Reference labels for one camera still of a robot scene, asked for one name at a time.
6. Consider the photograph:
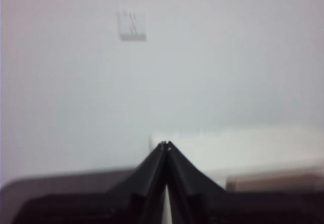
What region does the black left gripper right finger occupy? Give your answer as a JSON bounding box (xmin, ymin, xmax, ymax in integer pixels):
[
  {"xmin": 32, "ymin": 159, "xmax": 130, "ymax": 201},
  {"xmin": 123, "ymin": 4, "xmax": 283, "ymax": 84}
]
[{"xmin": 166, "ymin": 142, "xmax": 324, "ymax": 224}]

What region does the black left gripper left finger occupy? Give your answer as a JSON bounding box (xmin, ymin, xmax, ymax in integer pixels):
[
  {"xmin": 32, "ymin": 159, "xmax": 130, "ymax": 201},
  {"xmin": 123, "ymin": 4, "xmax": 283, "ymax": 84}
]
[{"xmin": 12, "ymin": 141, "xmax": 167, "ymax": 224}]

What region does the cream Toshiba toaster oven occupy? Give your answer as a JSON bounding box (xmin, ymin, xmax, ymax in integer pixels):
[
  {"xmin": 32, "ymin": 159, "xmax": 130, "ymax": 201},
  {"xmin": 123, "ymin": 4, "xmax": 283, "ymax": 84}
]
[{"xmin": 148, "ymin": 129, "xmax": 324, "ymax": 224}]

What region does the white wall socket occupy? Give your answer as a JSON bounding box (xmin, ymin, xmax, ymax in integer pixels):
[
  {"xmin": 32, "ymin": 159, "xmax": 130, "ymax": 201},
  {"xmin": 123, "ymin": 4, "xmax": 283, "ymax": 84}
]
[{"xmin": 117, "ymin": 7, "xmax": 148, "ymax": 42}]

